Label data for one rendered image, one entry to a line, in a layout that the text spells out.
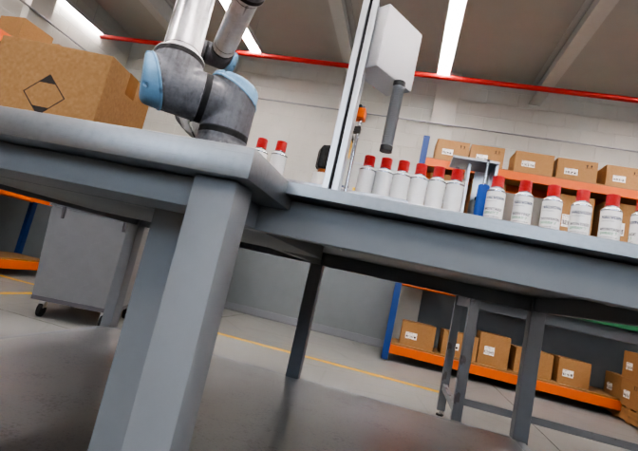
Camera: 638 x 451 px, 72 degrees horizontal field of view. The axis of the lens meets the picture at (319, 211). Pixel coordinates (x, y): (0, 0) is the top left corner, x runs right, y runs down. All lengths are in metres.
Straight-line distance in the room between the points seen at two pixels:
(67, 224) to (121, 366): 2.77
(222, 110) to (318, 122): 5.28
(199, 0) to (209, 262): 0.76
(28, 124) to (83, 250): 2.82
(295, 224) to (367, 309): 5.06
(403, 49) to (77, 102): 0.89
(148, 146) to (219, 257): 0.17
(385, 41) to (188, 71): 0.56
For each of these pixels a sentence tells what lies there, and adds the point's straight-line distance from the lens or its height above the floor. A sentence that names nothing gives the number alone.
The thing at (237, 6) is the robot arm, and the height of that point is 1.39.
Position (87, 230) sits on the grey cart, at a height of 0.66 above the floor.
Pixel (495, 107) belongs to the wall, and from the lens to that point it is 6.36.
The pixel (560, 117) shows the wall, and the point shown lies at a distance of 6.50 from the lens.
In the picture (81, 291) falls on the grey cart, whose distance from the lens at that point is 3.53.
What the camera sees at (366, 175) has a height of 1.02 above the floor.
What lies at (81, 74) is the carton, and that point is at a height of 1.06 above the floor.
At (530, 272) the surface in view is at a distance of 0.72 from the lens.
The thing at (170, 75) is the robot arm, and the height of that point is 1.04.
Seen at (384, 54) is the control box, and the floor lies 1.33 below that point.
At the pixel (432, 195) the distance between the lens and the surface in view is 1.31.
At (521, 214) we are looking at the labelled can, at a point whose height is 0.98.
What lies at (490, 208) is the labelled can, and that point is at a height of 0.98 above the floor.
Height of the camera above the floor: 0.70
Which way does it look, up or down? 8 degrees up
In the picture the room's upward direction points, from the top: 13 degrees clockwise
